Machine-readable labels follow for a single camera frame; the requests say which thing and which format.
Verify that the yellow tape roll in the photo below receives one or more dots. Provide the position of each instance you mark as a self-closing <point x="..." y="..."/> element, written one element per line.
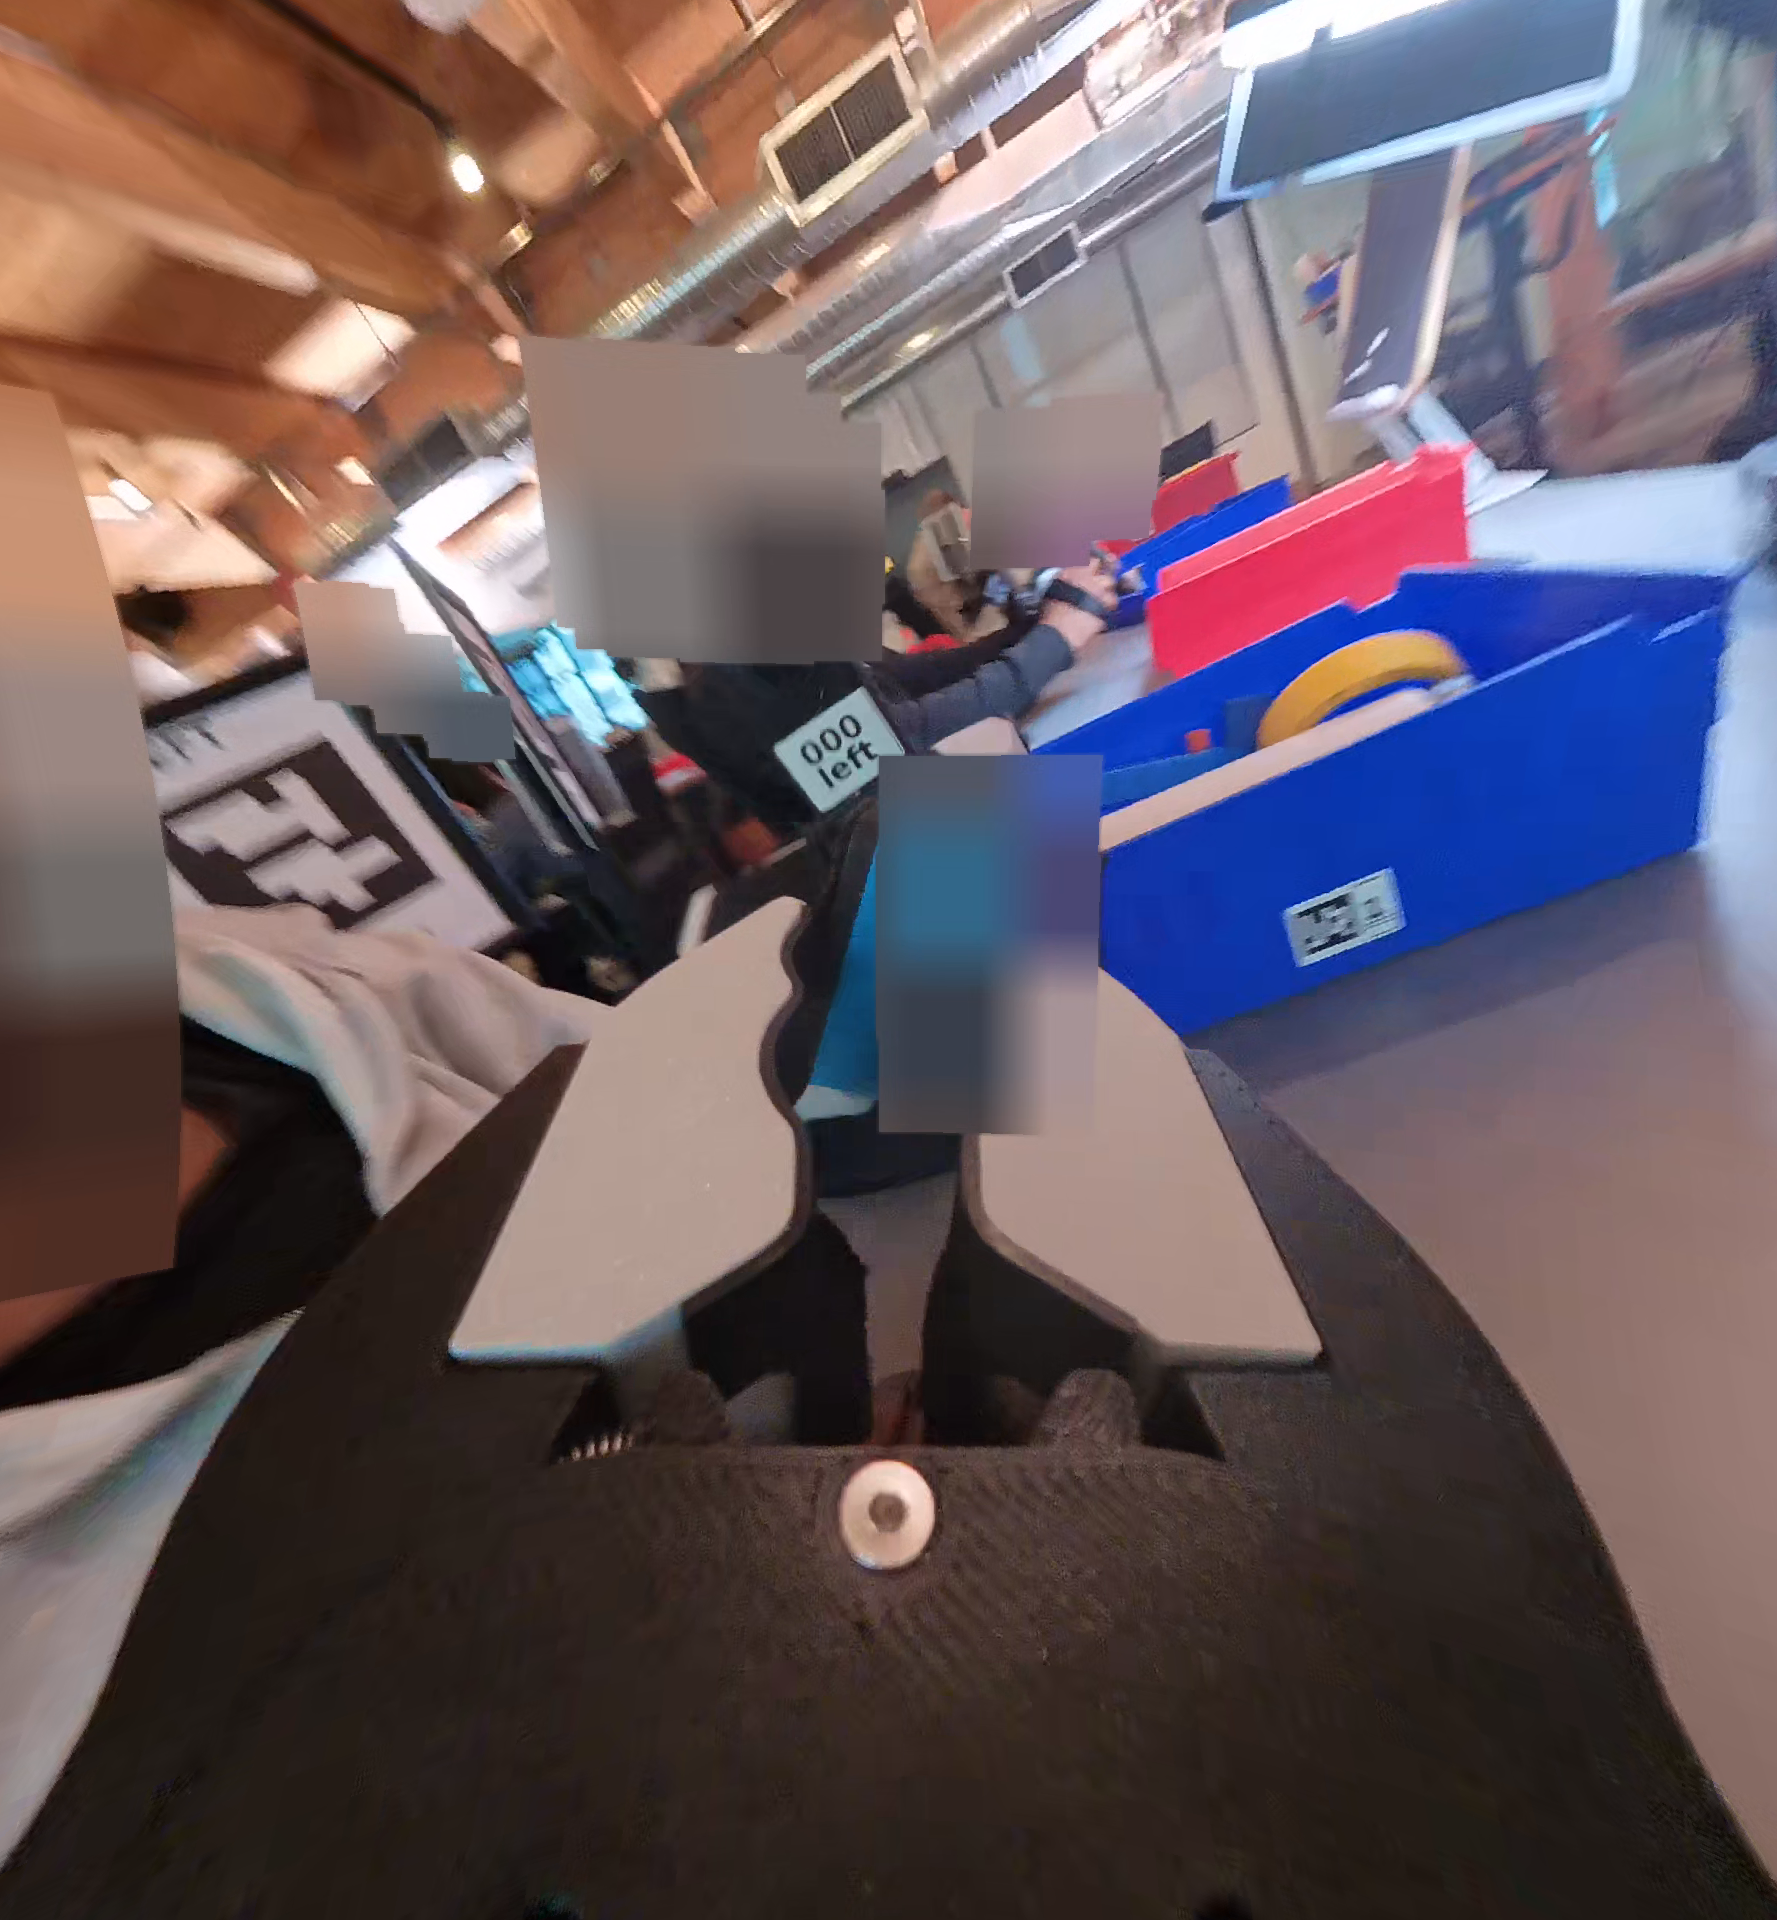
<point x="1353" y="677"/>

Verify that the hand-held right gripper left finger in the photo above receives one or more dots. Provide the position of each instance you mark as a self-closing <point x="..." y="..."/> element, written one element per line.
<point x="648" y="1186"/>

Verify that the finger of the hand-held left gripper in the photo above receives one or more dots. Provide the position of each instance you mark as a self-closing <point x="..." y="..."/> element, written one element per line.
<point x="979" y="738"/>

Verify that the light panel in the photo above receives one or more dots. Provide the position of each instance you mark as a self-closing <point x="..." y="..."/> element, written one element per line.
<point x="1414" y="91"/>

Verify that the light blue block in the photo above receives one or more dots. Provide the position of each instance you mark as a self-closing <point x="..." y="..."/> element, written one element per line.
<point x="846" y="1006"/>

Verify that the black overhead pole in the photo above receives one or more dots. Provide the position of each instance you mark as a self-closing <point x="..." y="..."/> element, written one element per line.
<point x="528" y="705"/>

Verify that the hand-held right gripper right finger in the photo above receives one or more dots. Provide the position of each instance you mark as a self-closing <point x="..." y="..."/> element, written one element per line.
<point x="1157" y="1215"/>

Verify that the red plastic bin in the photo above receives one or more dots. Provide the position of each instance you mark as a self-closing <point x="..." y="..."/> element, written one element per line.
<point x="1309" y="570"/>
<point x="1197" y="479"/>

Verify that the blue plastic bin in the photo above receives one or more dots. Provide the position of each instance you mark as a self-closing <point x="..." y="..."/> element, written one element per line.
<point x="1427" y="856"/>

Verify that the white neighbouring desk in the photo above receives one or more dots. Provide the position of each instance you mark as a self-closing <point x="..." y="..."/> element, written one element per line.
<point x="1092" y="682"/>

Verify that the black board with wooden rim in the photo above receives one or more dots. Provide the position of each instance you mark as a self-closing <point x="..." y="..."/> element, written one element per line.
<point x="1400" y="285"/>

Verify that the person's black shirt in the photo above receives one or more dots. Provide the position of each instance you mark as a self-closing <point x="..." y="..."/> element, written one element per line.
<point x="258" y="1200"/>

